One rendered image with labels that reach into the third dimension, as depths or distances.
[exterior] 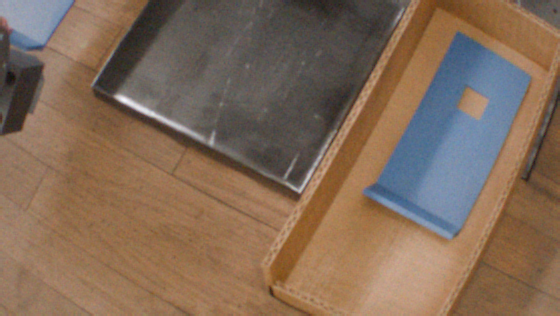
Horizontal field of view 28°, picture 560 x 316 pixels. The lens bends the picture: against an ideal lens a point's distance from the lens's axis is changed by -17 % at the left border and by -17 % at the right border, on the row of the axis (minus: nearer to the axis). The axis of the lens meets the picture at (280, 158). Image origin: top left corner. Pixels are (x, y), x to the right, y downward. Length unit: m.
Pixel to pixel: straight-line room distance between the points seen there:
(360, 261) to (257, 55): 0.16
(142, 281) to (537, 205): 0.28
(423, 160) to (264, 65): 0.12
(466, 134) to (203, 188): 0.18
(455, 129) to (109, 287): 0.26
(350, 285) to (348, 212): 0.05
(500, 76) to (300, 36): 0.15
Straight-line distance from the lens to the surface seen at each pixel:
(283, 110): 0.86
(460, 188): 0.85
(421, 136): 0.86
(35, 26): 0.84
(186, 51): 0.88
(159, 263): 0.85
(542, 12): 0.93
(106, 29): 0.93
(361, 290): 0.83
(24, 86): 0.67
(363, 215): 0.84
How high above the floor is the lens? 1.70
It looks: 67 degrees down
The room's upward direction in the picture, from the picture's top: 9 degrees counter-clockwise
